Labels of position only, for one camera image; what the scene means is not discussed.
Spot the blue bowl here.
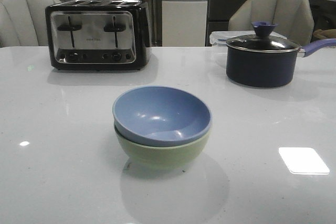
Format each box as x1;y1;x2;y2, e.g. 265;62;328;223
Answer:
112;86;212;147

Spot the green bowl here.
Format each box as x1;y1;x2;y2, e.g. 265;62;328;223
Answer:
114;128;212;170

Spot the clear plastic food container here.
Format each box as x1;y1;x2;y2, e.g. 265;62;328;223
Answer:
209;30;287;50

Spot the black chrome toaster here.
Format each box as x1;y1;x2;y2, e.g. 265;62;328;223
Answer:
45;0;151;70

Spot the dark blue saucepan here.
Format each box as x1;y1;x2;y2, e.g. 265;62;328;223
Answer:
226;38;335;88

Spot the white refrigerator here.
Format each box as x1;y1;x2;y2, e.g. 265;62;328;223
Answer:
162;0;207;47

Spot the glass pot lid blue knob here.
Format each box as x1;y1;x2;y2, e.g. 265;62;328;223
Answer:
225;21;300;53

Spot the beige upholstered chair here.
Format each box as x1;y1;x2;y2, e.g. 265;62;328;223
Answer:
228;0;314;46

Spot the light grey chair left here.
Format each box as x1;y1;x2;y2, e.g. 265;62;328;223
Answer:
1;0;60;47

